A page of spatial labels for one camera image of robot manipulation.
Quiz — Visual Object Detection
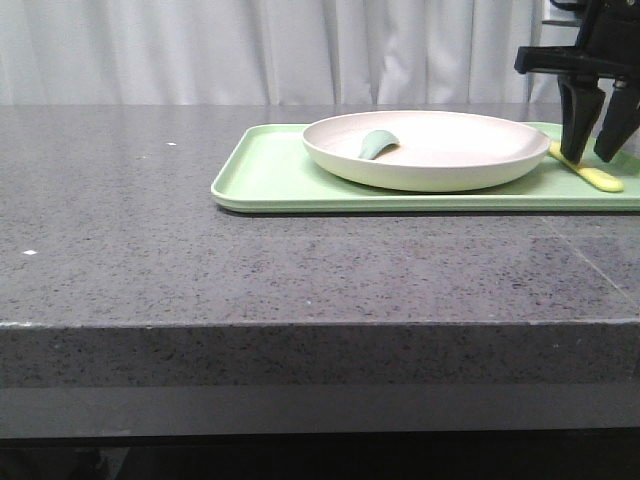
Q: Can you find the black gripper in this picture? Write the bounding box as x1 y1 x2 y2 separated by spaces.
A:
514 1 639 164

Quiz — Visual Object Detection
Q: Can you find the yellow plastic fork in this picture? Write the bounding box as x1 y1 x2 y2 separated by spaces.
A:
549 141 624 193

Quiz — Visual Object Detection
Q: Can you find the beige round plate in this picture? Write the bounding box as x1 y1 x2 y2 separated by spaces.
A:
302 110 551 192

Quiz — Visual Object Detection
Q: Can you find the green plastic spoon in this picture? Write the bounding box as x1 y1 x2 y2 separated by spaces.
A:
358 129 400 160

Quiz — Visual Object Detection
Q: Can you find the light green serving tray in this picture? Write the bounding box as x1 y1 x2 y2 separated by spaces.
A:
211 124 639 214

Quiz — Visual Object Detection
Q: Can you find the white pleated curtain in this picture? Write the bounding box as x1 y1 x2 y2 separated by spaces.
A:
1 1 577 105

